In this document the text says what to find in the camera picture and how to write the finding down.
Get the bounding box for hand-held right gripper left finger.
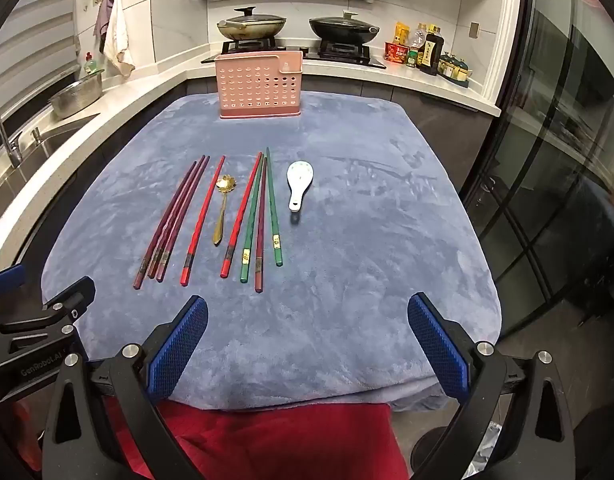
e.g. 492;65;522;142
34;295;209;480

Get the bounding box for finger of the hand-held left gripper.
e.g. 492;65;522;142
0;276;96;336
0;264;27;302

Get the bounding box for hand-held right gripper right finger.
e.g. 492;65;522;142
407;291;572;480

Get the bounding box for green chopstick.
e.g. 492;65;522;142
265;147;284;267
240;156;267;283

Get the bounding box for bright red chopstick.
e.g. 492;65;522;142
220;151;264;277
180;155;226;286

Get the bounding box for gold flower spoon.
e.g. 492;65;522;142
212;175;239;247

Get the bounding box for white ceramic spoon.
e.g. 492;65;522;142
287;160;315;212

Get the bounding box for pink perforated utensil holder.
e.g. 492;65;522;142
214;51;304;120

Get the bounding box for red cloth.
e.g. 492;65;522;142
102;400;409;480

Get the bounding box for steel sink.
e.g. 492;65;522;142
0;114;100;241

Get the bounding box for steel faucet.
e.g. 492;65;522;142
0;97;23;167

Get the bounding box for blue plush mat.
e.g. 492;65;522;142
40;92;504;413

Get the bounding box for steel colander bowl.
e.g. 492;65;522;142
48;70;105;120

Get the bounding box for black framed glass door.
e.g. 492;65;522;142
462;0;614;411

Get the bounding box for white window blinds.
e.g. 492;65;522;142
0;0;83;126

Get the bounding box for white hanging towel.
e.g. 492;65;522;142
103;0;136;78

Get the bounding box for purple hanging cloth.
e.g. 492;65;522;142
94;0;115;53

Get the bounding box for spice jar rack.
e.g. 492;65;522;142
438;53;472;88

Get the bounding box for dark soy sauce bottle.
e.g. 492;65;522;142
418;25;445;73

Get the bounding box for black gas stove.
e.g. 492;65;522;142
201;39;386;68

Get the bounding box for black wok with lid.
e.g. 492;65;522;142
308;10;380;46

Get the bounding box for wok with glass lid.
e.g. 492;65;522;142
217;6;288;41

